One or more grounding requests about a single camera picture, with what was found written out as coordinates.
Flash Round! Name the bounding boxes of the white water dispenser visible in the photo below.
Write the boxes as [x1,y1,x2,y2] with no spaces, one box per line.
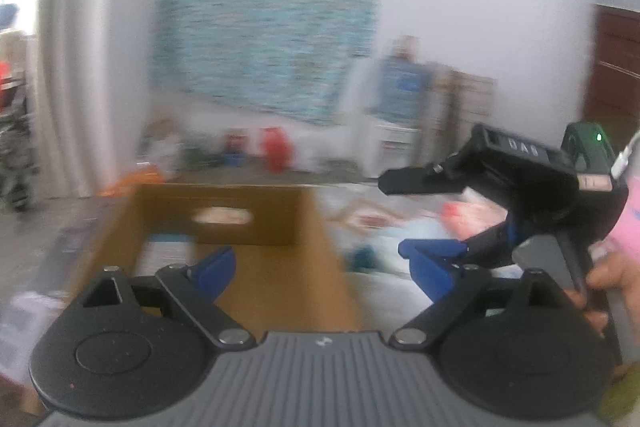
[358,116,419,179]

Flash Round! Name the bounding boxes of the pink blanket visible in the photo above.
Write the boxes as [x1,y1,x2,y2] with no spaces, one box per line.
[608,176,640,260]

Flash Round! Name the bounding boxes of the brown wooden door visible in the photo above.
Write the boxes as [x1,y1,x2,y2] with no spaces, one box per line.
[582,5,640,150]

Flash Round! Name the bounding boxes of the red plastic bag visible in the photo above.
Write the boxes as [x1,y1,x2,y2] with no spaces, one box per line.
[262,127,292,172]

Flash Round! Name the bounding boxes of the blue water bottle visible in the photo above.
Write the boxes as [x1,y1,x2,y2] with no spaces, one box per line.
[374,56,432,126]

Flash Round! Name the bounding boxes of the teal floral wall cloth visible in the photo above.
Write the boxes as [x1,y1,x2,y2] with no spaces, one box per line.
[151,0,378,126]

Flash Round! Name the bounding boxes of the white curtain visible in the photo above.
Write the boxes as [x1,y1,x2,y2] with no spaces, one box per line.
[36,0,148,197]

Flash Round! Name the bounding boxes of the red drink carton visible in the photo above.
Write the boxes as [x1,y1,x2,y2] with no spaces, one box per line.
[222,132,247,166]

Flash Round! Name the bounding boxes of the folded plaid floral mat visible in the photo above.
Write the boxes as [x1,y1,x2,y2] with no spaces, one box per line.
[421,63,498,162]

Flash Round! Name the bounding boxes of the person right hand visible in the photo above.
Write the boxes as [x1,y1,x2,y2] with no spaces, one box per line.
[566,253,640,340]

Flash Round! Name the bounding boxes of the brown cardboard box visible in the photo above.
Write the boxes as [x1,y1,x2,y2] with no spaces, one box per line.
[67,183,362,336]

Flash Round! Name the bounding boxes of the blue white medicine box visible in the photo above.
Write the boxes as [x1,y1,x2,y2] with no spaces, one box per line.
[132,234,195,277]

